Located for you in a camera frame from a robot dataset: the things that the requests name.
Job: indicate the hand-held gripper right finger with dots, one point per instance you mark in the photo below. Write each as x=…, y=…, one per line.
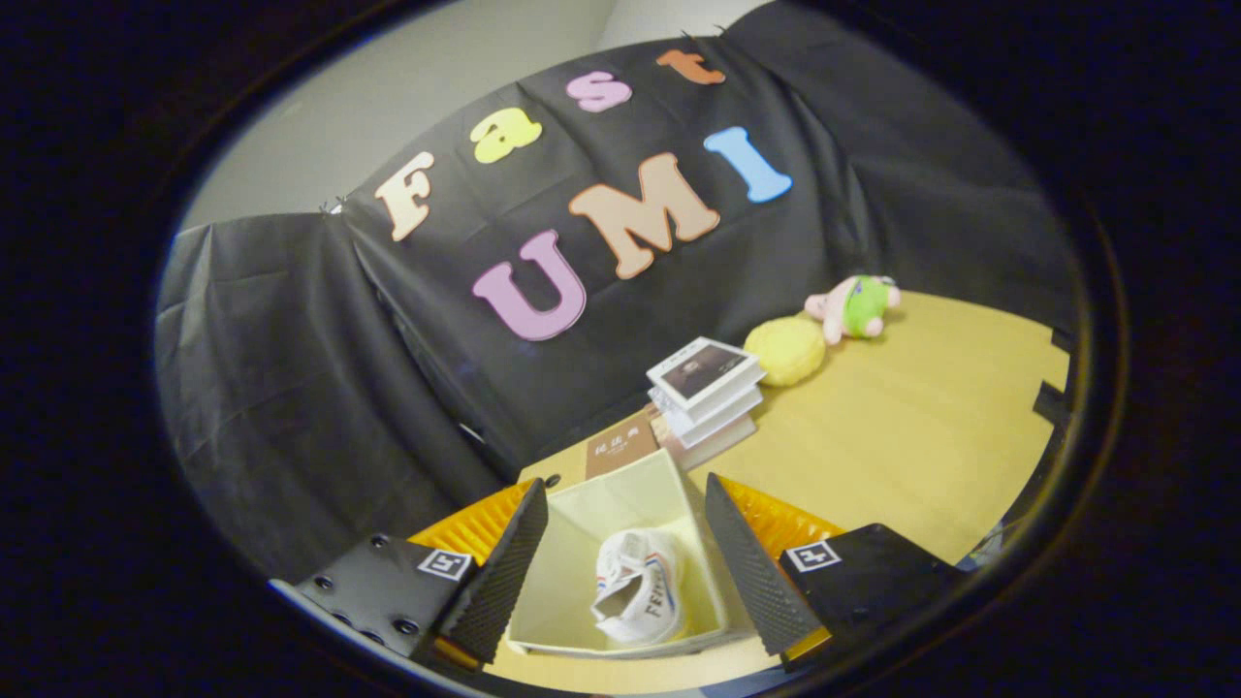
x=751, y=572

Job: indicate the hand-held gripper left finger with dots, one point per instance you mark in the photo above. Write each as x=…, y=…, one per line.
x=499, y=577

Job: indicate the white canvas shoe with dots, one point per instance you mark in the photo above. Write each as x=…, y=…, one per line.
x=645, y=591

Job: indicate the grey fabric storage box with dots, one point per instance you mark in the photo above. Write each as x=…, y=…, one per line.
x=620, y=494

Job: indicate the thick pale book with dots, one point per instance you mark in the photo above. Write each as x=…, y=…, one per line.
x=722, y=441

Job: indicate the brown book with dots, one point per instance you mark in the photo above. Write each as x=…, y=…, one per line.
x=620, y=448

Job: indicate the white book with dark cover photo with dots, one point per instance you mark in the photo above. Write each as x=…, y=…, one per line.
x=703, y=368

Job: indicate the yellow plush toy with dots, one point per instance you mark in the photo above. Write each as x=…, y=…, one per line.
x=785, y=349

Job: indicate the black backdrop cloth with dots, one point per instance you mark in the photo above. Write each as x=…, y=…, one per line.
x=291, y=388

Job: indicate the pink and green plush toy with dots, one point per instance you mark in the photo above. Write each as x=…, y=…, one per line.
x=858, y=305

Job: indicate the black table clamp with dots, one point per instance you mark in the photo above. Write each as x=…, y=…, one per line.
x=1052, y=402
x=1064, y=341

